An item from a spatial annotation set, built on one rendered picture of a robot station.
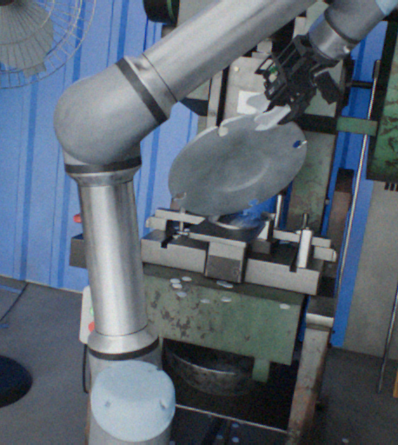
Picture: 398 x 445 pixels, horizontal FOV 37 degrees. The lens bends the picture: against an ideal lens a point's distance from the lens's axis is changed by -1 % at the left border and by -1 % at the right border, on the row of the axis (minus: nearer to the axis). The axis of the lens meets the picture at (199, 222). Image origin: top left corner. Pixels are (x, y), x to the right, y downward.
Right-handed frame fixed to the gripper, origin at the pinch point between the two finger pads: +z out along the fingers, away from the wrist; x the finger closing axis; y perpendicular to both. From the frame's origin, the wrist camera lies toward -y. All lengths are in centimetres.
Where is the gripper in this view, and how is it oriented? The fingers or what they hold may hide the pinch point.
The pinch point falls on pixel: (262, 122)
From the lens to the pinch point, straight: 114.3
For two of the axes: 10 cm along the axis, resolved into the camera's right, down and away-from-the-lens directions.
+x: 3.4, 8.6, -3.8
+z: -5.1, 5.1, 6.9
